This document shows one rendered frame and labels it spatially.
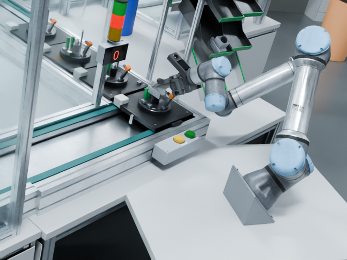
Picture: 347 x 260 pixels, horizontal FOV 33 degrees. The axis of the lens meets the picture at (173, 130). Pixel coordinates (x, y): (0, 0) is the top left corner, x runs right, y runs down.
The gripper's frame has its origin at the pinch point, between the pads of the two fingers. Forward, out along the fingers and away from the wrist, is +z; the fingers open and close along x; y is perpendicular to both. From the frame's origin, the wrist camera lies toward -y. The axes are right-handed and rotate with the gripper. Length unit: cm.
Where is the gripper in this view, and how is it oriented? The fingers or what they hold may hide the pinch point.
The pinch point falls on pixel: (158, 83)
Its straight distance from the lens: 238.6
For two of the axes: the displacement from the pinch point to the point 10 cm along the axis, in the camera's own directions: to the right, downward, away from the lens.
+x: 6.4, -2.7, 7.2
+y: 3.2, 9.4, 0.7
